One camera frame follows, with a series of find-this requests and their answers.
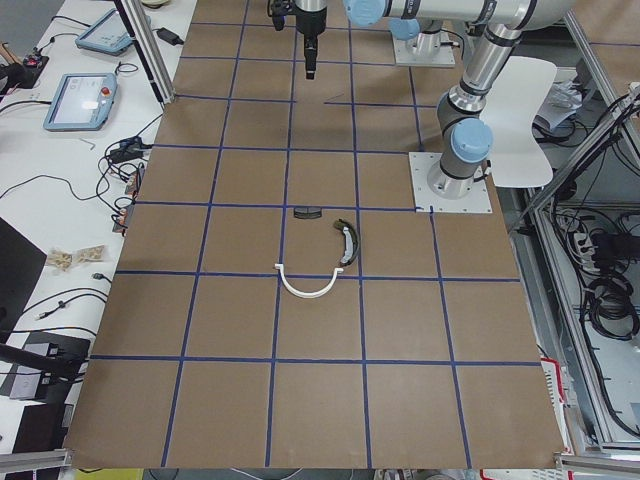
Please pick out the black power adapter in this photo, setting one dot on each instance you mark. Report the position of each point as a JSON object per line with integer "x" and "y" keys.
{"x": 169, "y": 36}

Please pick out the black box on table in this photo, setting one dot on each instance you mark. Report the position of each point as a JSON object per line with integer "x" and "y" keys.
{"x": 23, "y": 74}

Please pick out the aluminium frame post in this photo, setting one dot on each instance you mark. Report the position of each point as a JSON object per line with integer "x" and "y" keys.
{"x": 139, "y": 30}

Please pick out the teach pendant tablet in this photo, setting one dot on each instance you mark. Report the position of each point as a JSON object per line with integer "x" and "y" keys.
{"x": 82, "y": 102}
{"x": 107, "y": 35}

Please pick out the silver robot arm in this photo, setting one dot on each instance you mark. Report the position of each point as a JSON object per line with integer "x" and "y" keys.
{"x": 503, "y": 23}
{"x": 420, "y": 35}

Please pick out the far teach pendant tablet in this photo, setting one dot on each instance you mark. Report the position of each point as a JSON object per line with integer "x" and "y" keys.
{"x": 107, "y": 35}

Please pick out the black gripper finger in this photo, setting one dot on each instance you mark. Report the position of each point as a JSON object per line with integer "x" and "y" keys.
{"x": 310, "y": 55}

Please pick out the bag of wooden pieces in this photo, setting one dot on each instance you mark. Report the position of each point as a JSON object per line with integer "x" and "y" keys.
{"x": 59, "y": 259}

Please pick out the dark grey brake pad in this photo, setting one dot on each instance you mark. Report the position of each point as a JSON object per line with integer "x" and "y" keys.
{"x": 307, "y": 212}

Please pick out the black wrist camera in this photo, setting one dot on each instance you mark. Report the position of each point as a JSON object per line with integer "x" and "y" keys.
{"x": 277, "y": 10}

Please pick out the near teach pendant tablet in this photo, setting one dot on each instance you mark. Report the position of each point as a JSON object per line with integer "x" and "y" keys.
{"x": 82, "y": 102}

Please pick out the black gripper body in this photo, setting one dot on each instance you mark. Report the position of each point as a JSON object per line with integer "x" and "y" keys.
{"x": 310, "y": 22}

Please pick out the brown paper table mat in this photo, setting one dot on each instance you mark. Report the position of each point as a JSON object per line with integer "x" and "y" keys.
{"x": 422, "y": 355}

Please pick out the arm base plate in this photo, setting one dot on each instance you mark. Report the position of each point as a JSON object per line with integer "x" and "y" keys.
{"x": 443, "y": 59}
{"x": 434, "y": 192}

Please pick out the olive curved brake shoe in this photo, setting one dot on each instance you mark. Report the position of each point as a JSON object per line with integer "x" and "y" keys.
{"x": 351, "y": 239}

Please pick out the white plastic chair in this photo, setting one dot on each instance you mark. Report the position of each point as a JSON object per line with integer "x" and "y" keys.
{"x": 517, "y": 161}

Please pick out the white half ring part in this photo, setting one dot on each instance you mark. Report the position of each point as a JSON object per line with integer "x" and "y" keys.
{"x": 308, "y": 288}

